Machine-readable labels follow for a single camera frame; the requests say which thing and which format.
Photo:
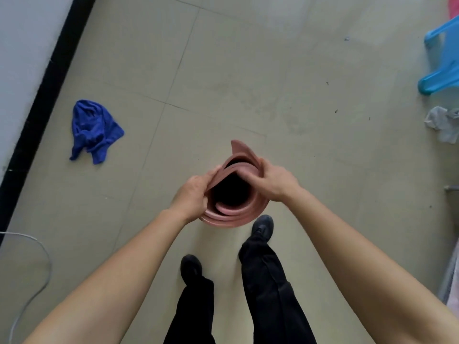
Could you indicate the person's right forearm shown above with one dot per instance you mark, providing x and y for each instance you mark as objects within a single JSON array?
[{"x": 369, "y": 268}]

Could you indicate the pink yoga mat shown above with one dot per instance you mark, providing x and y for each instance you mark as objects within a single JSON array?
[{"x": 233, "y": 218}]

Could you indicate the person's left hand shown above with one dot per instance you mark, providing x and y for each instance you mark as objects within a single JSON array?
[{"x": 190, "y": 200}]

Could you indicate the white crumpled cloth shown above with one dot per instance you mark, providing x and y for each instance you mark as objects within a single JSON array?
[{"x": 444, "y": 125}]

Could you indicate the pink plastic item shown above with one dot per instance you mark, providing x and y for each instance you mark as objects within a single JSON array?
[{"x": 454, "y": 7}]

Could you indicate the person's left forearm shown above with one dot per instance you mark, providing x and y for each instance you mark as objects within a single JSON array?
[{"x": 107, "y": 283}]

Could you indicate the person's black shoe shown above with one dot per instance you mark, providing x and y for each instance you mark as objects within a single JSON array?
[
  {"x": 190, "y": 268},
  {"x": 262, "y": 227}
]

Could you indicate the blue cloth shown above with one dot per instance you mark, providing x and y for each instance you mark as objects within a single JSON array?
[{"x": 93, "y": 128}]

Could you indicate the blue plastic stool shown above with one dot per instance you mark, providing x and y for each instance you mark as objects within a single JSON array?
[{"x": 435, "y": 82}]

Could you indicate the person's right hand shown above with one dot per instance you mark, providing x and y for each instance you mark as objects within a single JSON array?
[{"x": 276, "y": 182}]

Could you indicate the person's black right shoe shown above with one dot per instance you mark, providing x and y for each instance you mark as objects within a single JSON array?
[{"x": 262, "y": 227}]

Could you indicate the person's black left shoe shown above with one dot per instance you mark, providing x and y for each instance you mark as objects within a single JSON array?
[{"x": 190, "y": 268}]

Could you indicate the black baseboard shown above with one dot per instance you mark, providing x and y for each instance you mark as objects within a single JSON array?
[{"x": 46, "y": 103}]

